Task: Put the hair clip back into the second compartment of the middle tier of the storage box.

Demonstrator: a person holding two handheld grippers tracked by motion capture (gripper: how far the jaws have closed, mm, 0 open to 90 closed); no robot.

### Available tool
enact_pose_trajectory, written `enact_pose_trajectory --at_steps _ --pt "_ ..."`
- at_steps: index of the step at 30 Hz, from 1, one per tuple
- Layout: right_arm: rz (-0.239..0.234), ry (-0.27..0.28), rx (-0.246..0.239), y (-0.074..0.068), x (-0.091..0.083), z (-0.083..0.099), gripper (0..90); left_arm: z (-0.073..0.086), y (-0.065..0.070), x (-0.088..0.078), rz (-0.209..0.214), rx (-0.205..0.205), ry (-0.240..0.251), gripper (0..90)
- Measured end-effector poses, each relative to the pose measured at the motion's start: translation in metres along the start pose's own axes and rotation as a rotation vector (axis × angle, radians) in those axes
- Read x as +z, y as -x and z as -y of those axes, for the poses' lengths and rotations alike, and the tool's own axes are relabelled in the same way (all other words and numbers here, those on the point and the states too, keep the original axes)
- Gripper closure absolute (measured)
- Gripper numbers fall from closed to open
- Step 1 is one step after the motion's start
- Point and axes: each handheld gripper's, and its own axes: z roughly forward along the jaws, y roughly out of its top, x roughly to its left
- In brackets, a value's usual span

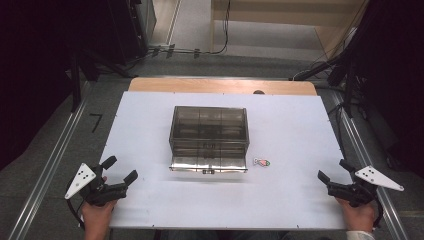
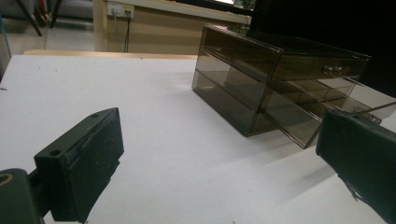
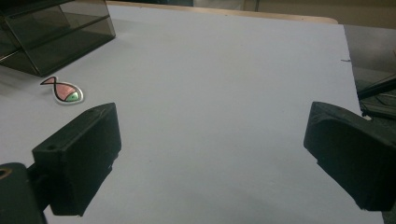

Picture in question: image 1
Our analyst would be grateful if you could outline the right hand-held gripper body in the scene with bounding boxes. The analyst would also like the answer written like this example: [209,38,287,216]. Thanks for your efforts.
[327,165,405,208]

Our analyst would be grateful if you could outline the black cabinet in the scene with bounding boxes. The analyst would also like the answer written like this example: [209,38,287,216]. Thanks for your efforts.
[107,0,158,66]

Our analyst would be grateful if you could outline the black hanging cable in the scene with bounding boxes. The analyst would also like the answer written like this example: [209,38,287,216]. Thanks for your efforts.
[209,0,232,56]

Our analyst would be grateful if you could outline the person's white right sleeve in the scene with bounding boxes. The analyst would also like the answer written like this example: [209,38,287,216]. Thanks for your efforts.
[345,229,377,240]

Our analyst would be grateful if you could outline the person's right hand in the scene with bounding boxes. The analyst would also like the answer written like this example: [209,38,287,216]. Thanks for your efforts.
[334,196,376,233]

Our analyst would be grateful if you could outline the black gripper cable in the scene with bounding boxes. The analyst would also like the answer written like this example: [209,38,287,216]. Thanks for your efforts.
[66,198,86,229]
[372,197,385,230]

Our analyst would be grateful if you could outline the person's left hand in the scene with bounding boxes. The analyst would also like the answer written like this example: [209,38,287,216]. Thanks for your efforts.
[80,175,118,232]

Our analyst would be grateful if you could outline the white table board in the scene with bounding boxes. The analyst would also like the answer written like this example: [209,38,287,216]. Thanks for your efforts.
[98,91,355,231]

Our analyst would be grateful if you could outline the smoky transparent drawer box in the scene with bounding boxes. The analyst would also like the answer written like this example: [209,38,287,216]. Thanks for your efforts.
[168,105,251,175]

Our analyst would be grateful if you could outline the black metal stand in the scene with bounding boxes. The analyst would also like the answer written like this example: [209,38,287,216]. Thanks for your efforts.
[288,53,359,119]
[68,49,132,114]

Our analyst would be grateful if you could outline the metal floor rail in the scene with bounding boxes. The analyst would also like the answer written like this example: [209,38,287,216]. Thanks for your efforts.
[329,90,413,240]
[7,81,95,240]

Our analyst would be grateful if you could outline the wooden shelf unit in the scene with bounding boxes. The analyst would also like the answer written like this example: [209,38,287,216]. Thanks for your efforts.
[209,0,369,61]

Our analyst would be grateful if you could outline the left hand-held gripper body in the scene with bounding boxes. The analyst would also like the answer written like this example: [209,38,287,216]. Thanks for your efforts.
[64,162,130,207]

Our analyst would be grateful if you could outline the small fish-shaped toy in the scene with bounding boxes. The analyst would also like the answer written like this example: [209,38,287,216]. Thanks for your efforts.
[252,157,271,168]

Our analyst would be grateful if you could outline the wooden table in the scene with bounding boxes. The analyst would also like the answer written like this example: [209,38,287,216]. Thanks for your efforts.
[127,77,318,97]

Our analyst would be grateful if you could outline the dark curtain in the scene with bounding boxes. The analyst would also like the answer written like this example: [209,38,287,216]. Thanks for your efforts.
[0,0,116,172]
[346,0,424,179]

